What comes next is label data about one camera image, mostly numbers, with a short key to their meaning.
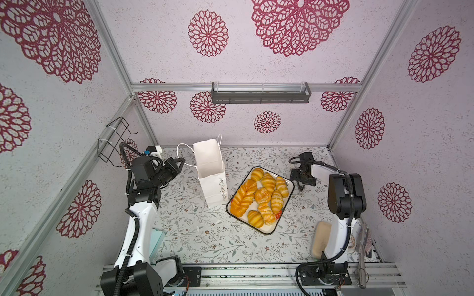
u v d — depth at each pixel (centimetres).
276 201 92
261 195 93
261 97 87
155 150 67
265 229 85
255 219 85
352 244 82
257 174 103
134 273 38
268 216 86
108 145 74
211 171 100
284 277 75
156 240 80
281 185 99
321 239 81
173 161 66
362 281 71
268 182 100
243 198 94
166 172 66
